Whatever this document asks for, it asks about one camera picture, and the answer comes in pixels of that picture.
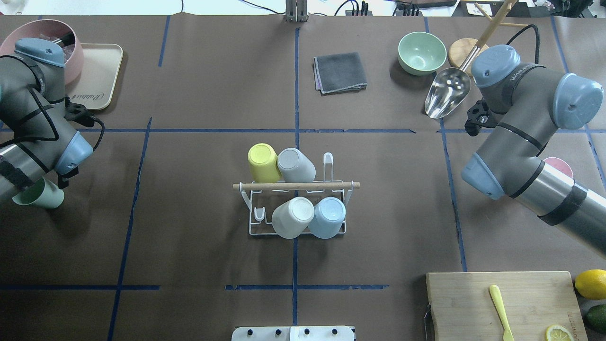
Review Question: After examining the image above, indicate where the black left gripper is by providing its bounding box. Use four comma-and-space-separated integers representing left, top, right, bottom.
58, 98, 95, 188

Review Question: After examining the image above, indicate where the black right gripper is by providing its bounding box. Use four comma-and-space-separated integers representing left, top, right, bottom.
464, 99, 498, 136

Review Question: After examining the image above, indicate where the green cup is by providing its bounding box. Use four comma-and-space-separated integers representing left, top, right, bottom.
12, 178, 64, 209

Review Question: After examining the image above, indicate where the pink cup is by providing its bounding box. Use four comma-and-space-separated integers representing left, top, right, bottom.
544, 157, 574, 179

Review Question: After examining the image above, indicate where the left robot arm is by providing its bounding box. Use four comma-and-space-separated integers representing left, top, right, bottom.
0, 37, 99, 201

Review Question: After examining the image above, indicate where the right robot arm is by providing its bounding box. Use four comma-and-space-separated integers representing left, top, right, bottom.
461, 45, 606, 255

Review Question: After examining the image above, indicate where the light blue cup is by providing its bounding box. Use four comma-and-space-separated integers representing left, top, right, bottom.
309, 197, 346, 239

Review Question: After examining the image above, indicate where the grey cup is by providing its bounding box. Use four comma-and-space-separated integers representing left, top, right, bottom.
277, 148, 316, 183

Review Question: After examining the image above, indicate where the yellow cup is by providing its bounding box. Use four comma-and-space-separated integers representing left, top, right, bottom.
247, 143, 281, 183

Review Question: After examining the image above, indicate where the white cup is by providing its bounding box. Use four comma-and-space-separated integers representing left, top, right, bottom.
271, 197, 315, 238

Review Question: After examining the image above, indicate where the metal scoop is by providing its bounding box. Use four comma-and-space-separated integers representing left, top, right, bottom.
424, 66, 471, 119

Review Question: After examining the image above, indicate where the green bowl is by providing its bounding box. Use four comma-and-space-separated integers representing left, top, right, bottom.
398, 32, 447, 76

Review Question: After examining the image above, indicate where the beige tray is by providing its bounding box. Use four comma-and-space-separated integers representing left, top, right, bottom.
67, 44, 124, 110

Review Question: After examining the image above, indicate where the pink bowl with ice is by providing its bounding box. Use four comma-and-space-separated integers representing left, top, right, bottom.
0, 19, 84, 85

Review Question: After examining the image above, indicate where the grey folded cloth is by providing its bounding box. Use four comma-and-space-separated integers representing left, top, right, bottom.
313, 52, 368, 95

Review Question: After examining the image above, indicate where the yellow plastic knife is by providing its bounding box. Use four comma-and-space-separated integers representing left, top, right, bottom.
489, 284, 515, 341

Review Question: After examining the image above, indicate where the wooden cutting board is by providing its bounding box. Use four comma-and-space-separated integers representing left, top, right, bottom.
423, 271, 588, 341

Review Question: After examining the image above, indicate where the yellow lemon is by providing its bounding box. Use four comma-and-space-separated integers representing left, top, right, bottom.
574, 269, 606, 300

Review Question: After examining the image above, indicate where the lemon slice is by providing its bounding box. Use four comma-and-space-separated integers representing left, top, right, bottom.
545, 324, 574, 341

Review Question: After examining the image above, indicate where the green avocado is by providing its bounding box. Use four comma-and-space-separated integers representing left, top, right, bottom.
585, 304, 606, 334

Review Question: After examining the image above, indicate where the white wire cup holder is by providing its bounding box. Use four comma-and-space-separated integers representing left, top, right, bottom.
232, 153, 361, 237

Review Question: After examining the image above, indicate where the aluminium frame post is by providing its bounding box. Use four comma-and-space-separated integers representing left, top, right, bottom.
285, 0, 309, 22

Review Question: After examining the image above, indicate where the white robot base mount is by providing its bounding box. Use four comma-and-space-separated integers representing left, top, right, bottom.
231, 325, 356, 341

